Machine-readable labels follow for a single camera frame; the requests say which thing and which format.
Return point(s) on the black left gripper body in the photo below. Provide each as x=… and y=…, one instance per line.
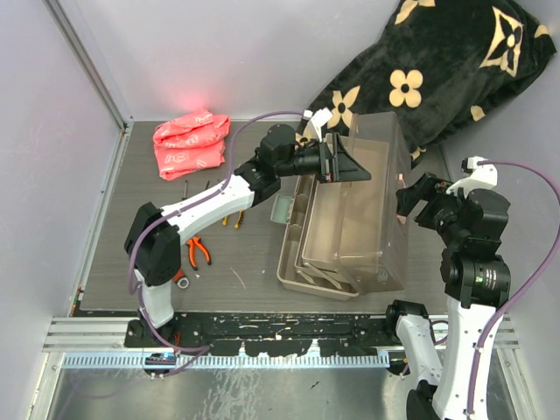
x=328, y=168

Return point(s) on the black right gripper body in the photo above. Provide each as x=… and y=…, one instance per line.
x=441, y=209

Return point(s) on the translucent brown plastic toolbox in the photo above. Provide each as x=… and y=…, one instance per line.
x=343, y=240

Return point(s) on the grey green toolbox latch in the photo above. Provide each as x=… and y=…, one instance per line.
x=281, y=209

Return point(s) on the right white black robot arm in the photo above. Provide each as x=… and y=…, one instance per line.
x=470, y=219

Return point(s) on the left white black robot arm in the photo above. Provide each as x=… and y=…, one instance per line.
x=156, y=236

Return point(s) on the pink printed cloth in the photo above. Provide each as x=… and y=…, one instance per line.
x=190, y=143

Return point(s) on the black floral plush blanket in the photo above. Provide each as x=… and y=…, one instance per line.
x=440, y=66

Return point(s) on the yellow black screwdriver left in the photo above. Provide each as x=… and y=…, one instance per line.
x=185, y=192

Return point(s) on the pink toolbox carry handle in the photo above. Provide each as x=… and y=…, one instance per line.
x=402, y=219

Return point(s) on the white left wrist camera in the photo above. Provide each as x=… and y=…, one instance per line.
x=315, y=120

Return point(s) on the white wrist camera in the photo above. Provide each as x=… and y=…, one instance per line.
x=315, y=120
x=478, y=175

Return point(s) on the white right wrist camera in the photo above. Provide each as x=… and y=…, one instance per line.
x=478, y=175

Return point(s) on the yellow handled long nose pliers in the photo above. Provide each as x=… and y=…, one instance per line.
x=236, y=219

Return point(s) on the orange handled small pliers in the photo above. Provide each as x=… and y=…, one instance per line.
x=196, y=245

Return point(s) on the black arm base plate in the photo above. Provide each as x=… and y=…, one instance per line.
x=280, y=334

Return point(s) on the orange handled adjustable wrench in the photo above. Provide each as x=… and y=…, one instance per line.
x=181, y=280

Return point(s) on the white slotted cable duct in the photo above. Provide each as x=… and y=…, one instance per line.
x=163, y=361

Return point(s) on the vertical aluminium corner post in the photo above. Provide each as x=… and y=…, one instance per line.
x=80, y=52

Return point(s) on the aluminium frame rail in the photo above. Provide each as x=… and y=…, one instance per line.
x=91, y=334

